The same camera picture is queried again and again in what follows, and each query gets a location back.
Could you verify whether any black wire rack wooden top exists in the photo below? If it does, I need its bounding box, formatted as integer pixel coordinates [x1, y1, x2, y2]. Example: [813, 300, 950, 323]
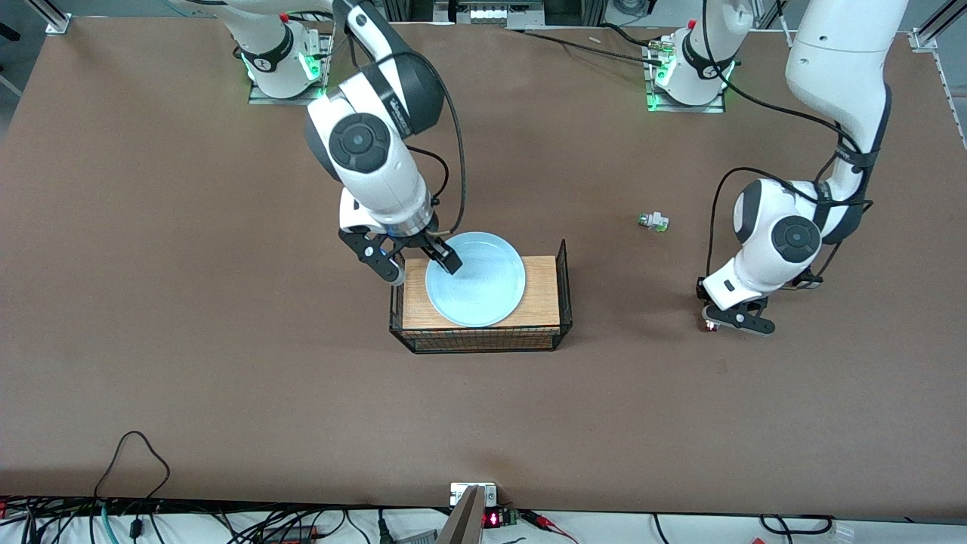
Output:
[389, 239, 573, 354]

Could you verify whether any black looped cable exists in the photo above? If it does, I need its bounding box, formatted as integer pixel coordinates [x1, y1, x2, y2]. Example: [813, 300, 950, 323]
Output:
[94, 431, 171, 504]

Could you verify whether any black cable across table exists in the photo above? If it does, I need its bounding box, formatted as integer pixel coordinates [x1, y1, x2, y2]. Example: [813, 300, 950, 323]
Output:
[520, 24, 667, 66]

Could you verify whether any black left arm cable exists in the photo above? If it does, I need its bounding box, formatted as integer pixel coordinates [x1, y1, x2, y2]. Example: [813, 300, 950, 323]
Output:
[701, 0, 876, 292]

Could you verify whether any black power adapter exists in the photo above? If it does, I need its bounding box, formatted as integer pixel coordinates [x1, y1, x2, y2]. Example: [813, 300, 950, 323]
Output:
[260, 525, 320, 544]

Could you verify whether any black coiled cable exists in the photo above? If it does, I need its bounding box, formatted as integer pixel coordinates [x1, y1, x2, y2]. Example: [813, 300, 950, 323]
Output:
[758, 514, 836, 536]

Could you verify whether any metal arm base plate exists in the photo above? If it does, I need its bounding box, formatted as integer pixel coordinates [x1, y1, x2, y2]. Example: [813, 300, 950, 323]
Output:
[643, 39, 728, 115]
[248, 30, 335, 106]

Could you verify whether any grey metal camera post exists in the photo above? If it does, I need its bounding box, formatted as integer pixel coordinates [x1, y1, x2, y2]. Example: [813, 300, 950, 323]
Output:
[436, 485, 485, 544]

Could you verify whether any light blue round plate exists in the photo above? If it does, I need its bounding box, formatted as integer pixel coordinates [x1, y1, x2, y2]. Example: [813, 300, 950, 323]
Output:
[425, 231, 527, 328]

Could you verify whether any aluminium frame profile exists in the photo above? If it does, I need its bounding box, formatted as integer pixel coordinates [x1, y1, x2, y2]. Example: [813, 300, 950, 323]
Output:
[909, 0, 967, 54]
[30, 0, 73, 36]

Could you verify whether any silver mounting bracket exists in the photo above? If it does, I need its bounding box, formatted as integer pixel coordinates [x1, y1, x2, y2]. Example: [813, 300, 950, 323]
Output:
[450, 482, 499, 508]

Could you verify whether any red tipped probe lead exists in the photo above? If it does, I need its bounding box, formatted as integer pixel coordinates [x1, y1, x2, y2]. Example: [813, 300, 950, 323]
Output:
[520, 510, 581, 544]

